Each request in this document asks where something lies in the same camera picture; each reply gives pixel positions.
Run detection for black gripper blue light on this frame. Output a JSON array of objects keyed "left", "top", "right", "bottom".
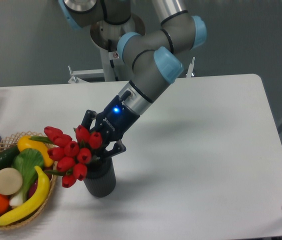
[{"left": 81, "top": 95, "right": 140, "bottom": 159}]

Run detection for red tulip bouquet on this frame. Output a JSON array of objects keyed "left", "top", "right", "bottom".
[{"left": 30, "top": 125, "right": 103, "bottom": 188}]

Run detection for dark grey ribbed vase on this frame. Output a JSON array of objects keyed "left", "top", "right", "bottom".
[{"left": 83, "top": 158, "right": 116, "bottom": 198}]

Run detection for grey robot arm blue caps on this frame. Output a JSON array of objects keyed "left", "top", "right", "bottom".
[{"left": 59, "top": 0, "right": 207, "bottom": 160}]

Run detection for yellow squash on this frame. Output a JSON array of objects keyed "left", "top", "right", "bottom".
[{"left": 17, "top": 135, "right": 54, "bottom": 168}]

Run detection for green bok choy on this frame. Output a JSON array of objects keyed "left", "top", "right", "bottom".
[{"left": 9, "top": 148, "right": 44, "bottom": 208}]

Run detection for yellow banana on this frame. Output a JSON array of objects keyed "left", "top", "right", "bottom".
[{"left": 0, "top": 165, "right": 50, "bottom": 226}]

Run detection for purple red onion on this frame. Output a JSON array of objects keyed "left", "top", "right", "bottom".
[{"left": 27, "top": 180, "right": 38, "bottom": 199}]

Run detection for woven wicker basket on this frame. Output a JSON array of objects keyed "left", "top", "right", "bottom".
[{"left": 0, "top": 131, "right": 58, "bottom": 231}]

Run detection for green cucumber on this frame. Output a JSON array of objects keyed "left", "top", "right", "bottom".
[{"left": 0, "top": 145, "right": 20, "bottom": 170}]

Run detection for beige round disc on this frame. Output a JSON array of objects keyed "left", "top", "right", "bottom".
[{"left": 0, "top": 167, "right": 23, "bottom": 196}]

